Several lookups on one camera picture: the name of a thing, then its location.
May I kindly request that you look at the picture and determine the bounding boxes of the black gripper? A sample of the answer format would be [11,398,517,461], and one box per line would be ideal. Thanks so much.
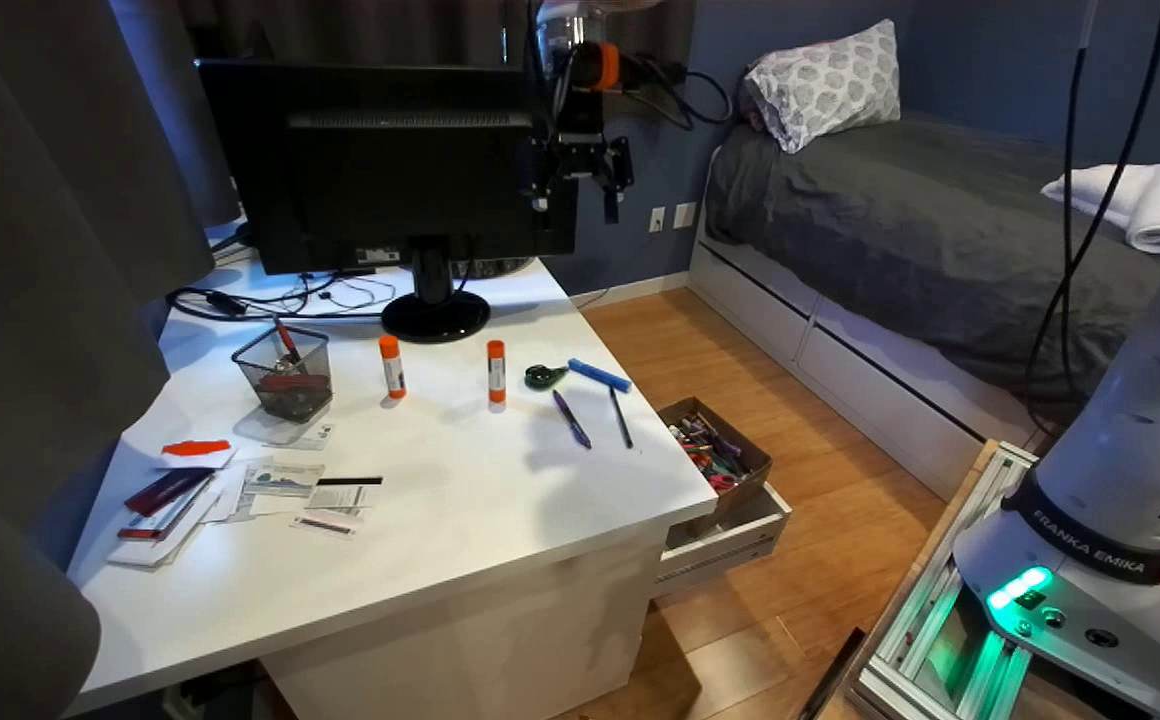
[529,79,636,224]

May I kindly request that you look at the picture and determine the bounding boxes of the orange capped glue stick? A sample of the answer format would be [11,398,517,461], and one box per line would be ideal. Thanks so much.
[375,333,411,404]
[480,337,511,413]

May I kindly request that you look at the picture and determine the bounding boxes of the blue marker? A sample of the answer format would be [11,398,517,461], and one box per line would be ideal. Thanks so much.
[564,350,636,397]

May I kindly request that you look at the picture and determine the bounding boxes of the green correction tape dispenser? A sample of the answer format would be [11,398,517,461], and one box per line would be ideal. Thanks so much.
[518,357,573,397]

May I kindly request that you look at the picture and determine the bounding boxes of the black computer monitor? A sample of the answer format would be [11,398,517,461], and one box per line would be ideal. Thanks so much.
[196,55,585,345]

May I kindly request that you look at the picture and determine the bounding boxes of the purple pen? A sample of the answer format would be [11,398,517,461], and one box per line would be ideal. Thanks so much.
[549,384,595,455]

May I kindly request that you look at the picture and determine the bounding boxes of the black pen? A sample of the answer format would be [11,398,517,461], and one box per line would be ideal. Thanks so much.
[602,384,640,451]

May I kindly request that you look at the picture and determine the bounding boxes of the patterned grey pillow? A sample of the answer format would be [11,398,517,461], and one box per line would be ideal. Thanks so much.
[739,17,908,156]

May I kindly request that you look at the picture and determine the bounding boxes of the red pen in cup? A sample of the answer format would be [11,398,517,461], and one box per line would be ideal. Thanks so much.
[269,317,309,370]

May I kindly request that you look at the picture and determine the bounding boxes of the cardboard box of markers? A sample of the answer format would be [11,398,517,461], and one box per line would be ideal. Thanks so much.
[657,397,775,526]

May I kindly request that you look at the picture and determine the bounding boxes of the black mesh pen cup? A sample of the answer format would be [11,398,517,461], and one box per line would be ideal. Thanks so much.
[227,318,334,426]

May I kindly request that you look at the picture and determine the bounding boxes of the bed with grey cover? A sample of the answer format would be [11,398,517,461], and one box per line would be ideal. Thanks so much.
[688,110,1160,504]

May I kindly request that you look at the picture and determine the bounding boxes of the white open drawer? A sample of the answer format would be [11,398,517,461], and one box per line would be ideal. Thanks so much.
[652,397,795,592]

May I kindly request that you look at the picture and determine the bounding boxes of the white paper label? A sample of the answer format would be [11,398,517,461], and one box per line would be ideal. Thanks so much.
[295,485,371,540]

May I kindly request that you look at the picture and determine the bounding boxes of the clear plastic packet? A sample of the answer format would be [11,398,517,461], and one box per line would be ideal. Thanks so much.
[230,455,328,526]

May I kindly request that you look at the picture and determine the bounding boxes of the white drawer cabinet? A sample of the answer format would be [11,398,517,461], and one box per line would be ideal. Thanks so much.
[255,522,671,720]

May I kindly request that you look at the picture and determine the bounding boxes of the orange utility knife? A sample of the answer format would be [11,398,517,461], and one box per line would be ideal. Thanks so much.
[157,436,235,465]

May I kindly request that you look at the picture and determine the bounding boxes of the dark red pen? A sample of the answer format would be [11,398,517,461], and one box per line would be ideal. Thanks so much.
[121,465,218,519]

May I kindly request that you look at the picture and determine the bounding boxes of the white folded towel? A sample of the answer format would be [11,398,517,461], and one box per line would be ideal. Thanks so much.
[1036,161,1160,260]

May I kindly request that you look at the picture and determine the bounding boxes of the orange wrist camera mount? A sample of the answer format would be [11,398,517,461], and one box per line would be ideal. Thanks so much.
[581,38,626,96]

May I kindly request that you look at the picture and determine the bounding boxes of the black wall cable bundle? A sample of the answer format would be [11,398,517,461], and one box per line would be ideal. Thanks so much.
[623,50,739,141]

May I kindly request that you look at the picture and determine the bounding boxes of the black desk cable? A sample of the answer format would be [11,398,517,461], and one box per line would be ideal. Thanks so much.
[163,269,420,323]

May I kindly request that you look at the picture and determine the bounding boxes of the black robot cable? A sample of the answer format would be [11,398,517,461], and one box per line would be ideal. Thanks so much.
[1023,0,1160,390]
[1015,0,1101,408]

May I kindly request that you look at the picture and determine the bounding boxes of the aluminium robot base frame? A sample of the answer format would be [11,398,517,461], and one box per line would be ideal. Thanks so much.
[853,436,1160,720]

